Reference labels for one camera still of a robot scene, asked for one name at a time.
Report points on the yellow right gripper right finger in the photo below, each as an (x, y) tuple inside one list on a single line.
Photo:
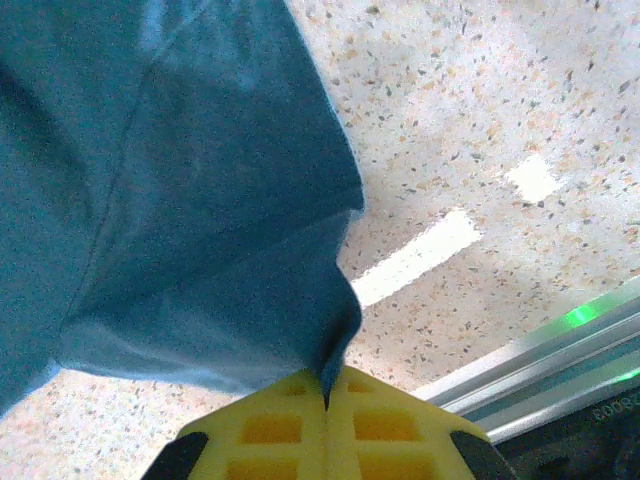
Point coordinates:
[(395, 430)]

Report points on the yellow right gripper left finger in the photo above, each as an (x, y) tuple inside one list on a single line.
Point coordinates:
[(270, 430)]

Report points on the blue t-shirt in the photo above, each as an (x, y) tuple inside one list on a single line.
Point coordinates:
[(175, 200)]

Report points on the aluminium frame rail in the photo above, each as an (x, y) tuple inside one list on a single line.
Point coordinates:
[(540, 370)]

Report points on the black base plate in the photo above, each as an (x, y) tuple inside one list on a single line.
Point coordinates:
[(585, 440)]

